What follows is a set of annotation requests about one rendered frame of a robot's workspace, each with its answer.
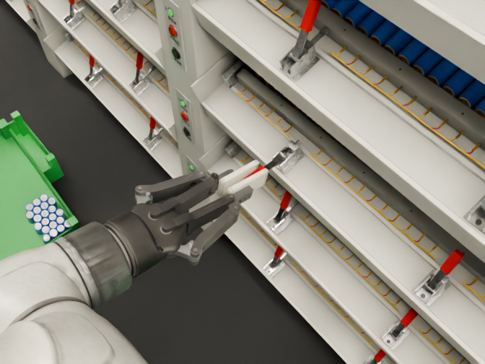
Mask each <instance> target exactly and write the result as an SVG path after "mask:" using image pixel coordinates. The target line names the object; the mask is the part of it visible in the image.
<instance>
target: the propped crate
mask: <svg viewBox="0 0 485 364"><path fill-rule="evenodd" d="M42 194H47V195H48V198H51V197H53V198H55V199H56V203H57V205H58V208H57V209H62V210H63V211H64V214H65V217H66V218H65V221H66V220H67V222H68V223H69V225H70V226H71V227H70V228H69V229H68V230H66V231H65V232H63V233H62V234H60V235H59V236H57V237H56V238H54V239H53V240H51V241H49V242H48V243H46V244H49V243H51V242H54V241H55V240H56V239H57V238H60V237H64V236H65V235H68V234H69V233H72V232H74V231H75V230H78V229H80V227H79V221H78V220H77V218H76V217H75V216H74V215H73V214H72V213H71V211H70V209H69V208H68V207H67V206H66V204H65V203H64V201H63V200H62V198H61V197H60V196H59V195H58V193H57V192H56V190H55V189H54V187H53V186H52V185H51V183H50V182H49V180H48V179H47V178H46V177H45V175H44V174H43V172H42V170H41V169H40V168H39V167H38V165H37V164H36V162H35V161H34V160H33V158H32V157H31V156H30V154H29V152H28V151H27V150H26V149H25V147H24V146H23V144H22V143H21V141H20V140H19V139H18V138H17V136H16V135H15V133H14V132H13V131H12V129H11V128H10V127H9V124H8V123H7V122H6V120H5V119H4V118H3V119H1V120H0V260H2V259H4V258H6V257H8V256H11V255H13V254H16V253H18V252H20V251H23V250H27V249H31V248H37V247H41V246H44V245H46V244H44V242H43V239H42V236H43V234H42V235H38V234H37V232H36V231H35V228H34V224H35V223H34V224H31V223H29V221H28V219H27V218H26V216H25V214H26V212H27V210H26V209H25V205H26V204H27V203H31V204H32V201H33V200H34V199H39V200H40V196H41V195H42Z"/></svg>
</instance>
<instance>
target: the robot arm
mask: <svg viewBox="0 0 485 364"><path fill-rule="evenodd" d="M258 165H259V162H258V161H257V160H254V161H252V162H250V163H248V164H247V165H245V166H243V167H241V168H240V169H238V170H236V171H234V170H233V169H229V170H226V171H224V172H223V173H221V174H219V175H218V174H217V173H211V177H210V176H208V175H206V172H205V171H203V170H198V171H196V172H193V173H189V174H186V175H182V176H179V177H177V178H173V179H170V180H167V181H163V182H161V183H156V184H154V185H139V186H137V187H136V188H135V202H136V205H135V206H134V207H133V209H132V210H131V211H130V212H124V213H122V214H120V215H118V216H116V217H114V218H112V219H110V220H108V221H106V222H104V223H103V225H102V224H100V223H98V222H91V223H89V224H87V225H85V226H83V227H81V228H80V229H78V230H75V231H74V232H72V233H69V234H68V235H65V236H64V237H60V238H57V239H56V240H55V241H54V242H51V243H49V244H46V245H44V246H41V247H37V248H31V249H27V250H23V251H20V252H18V253H15V254H13V255H11V256H8V257H6V258H4V259H2V260H0V364H148V363H147V361H146V360H145V359H144V358H143V357H142V356H141V354H140V353H139V352H138V350H137V349H136V348H135V347H134V346H133V345H132V344H131V343H130V342H129V341H128V340H127V339H126V338H125V337H124V336H123V335H122V334H121V333H120V332H119V331H118V330H117V329H116V328H115V327H114V325H112V324H111V323H110V322H109V321H108V320H107V319H105V318H103V317H102V316H100V315H98V314H97V313H95V312H94V311H93V310H95V309H97V308H99V307H100V306H101V305H102V304H103V303H105V302H107V301H109V300H110V299H112V298H114V297H115V296H117V295H119V294H120V293H122V292H123V291H125V290H127V289H129V288H130V286H131V283H132V278H135V277H137V276H139V275H140V274H142V273H144V272H145V271H147V270H148V269H151V268H152V267H154V266H155V265H157V264H158V263H159V262H161V260H163V259H170V258H174V257H176V256H177V255H178V256H181V257H183V258H185V259H189V260H188V262H189V264H190V265H192V266H195V265H197V263H198V262H199V260H200V258H201V255H202V253H203V252H204V251H205V250H206V249H207V248H208V247H209V246H210V245H212V244H213V243H214V242H215V241H216V240H217V239H218V238H219V237H221V236H222V235H223V234H224V233H225V232H226V231H227V230H228V229H230V228H231V227H232V226H233V225H234V224H235V223H236V222H237V219H238V216H239V213H240V206H239V204H242V203H243V202H245V201H247V200H249V199H250V198H251V196H252V194H253V191H255V190H256V189H258V188H260V187H262V186H263V185H265V182H266V179H267V175H268V170H267V169H266V168H264V169H263V170H261V171H259V172H257V173H255V174H253V175H252V176H250V177H248V178H246V179H244V178H245V177H246V176H248V175H250V174H251V173H252V172H253V171H255V170H257V169H258ZM216 190H217V195H218V196H221V195H223V194H226V193H227V195H225V196H223V197H221V198H219V199H217V200H215V201H213V202H211V203H209V204H207V205H205V206H203V207H201V208H199V209H196V210H194V211H192V212H186V211H188V210H189V209H190V208H192V207H194V206H196V205H197V204H199V203H200V202H202V201H203V200H205V199H207V198H208V197H210V196H211V195H213V194H215V192H216ZM179 195H180V196H179ZM175 196H177V197H175ZM166 199H168V200H167V201H165V202H163V203H162V204H153V203H157V202H161V201H164V200H166ZM184 212H186V213H184ZM183 213H184V214H183ZM213 220H215V221H214V222H213V223H212V224H210V226H208V227H207V229H205V230H204V231H203V232H202V233H201V234H200V235H199V236H198V237H197V238H196V239H195V241H194V240H191V241H190V242H188V243H187V244H186V245H184V246H182V244H183V241H184V238H185V237H186V236H187V235H190V234H191V233H192V232H193V231H194V230H195V229H197V228H199V227H201V226H203V225H205V224H207V223H209V222H211V221H213Z"/></svg>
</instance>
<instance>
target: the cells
mask: <svg viewBox="0 0 485 364"><path fill-rule="evenodd" d="M33 205H34V206H33ZM57 208H58V205H57V203H56V199H55V198H53V197H51V198H48V195H47V194H42V195H41V196H40V200H39V199H34V200H33V201H32V204H31V203H27V204H26V205H25V209H26V210H27V212H26V214H25V216H26V218H27V219H28V221H29V223H31V224H34V223H35V224H34V229H35V231H36V232H37V234H38V235H42V234H43V236H42V239H43V242H44V244H46V243H48V242H49V241H51V240H53V239H54V238H56V237H57V236H59V235H60V234H62V233H63V232H65V231H66V230H68V229H69V228H70V227H71V226H70V225H69V223H68V222H67V220H66V221H65V218H66V217H65V214H64V211H63V210H62V209H57Z"/></svg>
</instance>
